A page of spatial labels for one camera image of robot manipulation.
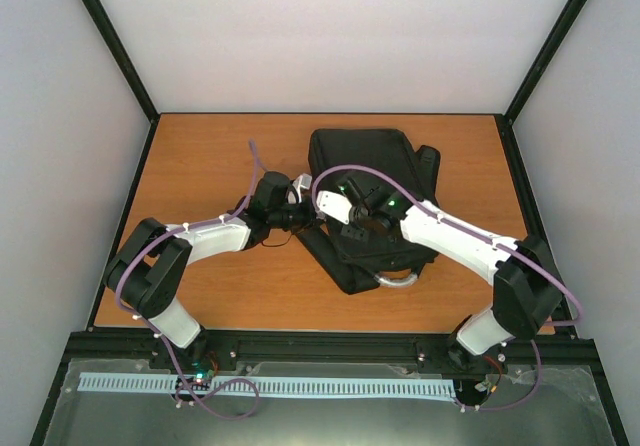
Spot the black student backpack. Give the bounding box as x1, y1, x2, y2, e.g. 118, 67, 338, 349
297, 129, 441, 295

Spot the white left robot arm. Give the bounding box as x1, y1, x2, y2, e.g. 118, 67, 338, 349
102, 171, 315, 369

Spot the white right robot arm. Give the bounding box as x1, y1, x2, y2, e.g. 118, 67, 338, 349
314, 167, 576, 371

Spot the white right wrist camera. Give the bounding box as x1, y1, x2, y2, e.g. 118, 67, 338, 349
315, 190, 352, 225

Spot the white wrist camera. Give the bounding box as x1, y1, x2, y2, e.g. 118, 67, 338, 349
315, 190, 352, 225
287, 173, 313, 204

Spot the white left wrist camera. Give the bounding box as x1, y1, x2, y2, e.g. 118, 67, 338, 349
287, 173, 313, 204

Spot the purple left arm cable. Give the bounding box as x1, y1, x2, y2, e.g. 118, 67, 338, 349
114, 139, 261, 420

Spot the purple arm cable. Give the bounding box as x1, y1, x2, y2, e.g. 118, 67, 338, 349
310, 164, 585, 412
114, 139, 261, 420

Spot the light blue cable duct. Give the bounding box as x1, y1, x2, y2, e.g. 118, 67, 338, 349
77, 372, 455, 402

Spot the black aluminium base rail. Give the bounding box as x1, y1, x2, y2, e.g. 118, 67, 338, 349
64, 328, 596, 382

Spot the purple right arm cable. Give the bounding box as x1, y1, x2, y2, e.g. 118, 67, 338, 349
310, 164, 585, 412

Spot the left black frame post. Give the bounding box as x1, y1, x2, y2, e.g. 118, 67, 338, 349
62, 0, 161, 122

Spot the black frame post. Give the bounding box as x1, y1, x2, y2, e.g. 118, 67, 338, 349
62, 0, 161, 122
502, 0, 609, 122

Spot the right black frame post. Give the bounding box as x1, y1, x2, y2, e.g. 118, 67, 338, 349
502, 0, 609, 122

